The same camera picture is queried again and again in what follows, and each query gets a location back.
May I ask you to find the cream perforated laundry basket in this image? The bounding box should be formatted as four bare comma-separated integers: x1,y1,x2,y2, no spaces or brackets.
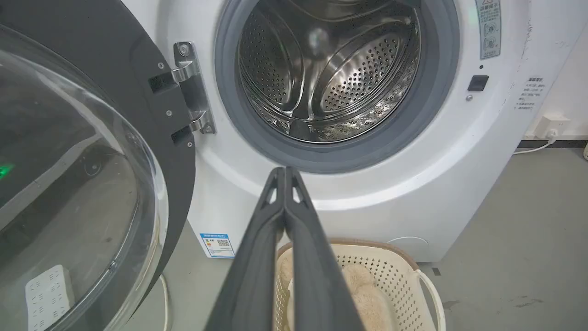
274,238,446,331

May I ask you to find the washing machine door glass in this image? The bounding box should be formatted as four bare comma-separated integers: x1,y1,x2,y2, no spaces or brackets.
0,0,197,331

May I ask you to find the white wall power socket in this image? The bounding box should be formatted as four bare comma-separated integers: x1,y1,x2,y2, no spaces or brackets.
537,114,571,139

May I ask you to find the white power cable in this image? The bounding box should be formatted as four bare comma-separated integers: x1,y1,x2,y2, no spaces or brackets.
513,136,557,155

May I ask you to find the white front-load washing machine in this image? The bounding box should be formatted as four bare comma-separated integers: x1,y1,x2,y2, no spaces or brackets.
120,0,588,263

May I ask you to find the beige fluffy towel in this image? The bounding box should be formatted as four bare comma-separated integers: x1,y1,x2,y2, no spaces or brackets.
280,257,398,331

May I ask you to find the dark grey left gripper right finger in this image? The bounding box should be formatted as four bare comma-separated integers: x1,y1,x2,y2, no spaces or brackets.
285,166,366,331

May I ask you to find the grey warning label sticker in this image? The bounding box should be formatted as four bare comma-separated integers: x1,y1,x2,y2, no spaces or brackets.
475,0,502,60

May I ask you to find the blue energy label sticker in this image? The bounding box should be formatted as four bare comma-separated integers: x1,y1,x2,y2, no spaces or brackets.
200,233,236,259

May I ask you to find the chrome door hinge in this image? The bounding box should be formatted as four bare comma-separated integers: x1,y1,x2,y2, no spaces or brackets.
171,41,216,135

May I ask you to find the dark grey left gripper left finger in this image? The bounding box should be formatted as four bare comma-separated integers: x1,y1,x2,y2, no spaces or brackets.
204,167,286,331

